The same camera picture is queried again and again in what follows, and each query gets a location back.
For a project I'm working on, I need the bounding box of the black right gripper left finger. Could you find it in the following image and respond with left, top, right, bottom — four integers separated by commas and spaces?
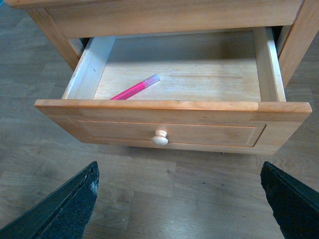
0, 161, 99, 239

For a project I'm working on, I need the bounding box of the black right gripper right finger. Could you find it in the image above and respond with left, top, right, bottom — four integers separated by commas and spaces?
260, 161, 319, 239

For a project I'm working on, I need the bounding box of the pink marker with clear cap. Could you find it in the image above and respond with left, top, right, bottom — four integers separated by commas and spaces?
111, 74, 160, 100

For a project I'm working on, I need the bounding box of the wooden drawer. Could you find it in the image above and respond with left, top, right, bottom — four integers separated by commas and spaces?
35, 27, 312, 155

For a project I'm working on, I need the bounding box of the wooden nightstand cabinet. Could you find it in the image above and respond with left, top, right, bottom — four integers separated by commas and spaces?
7, 0, 319, 85

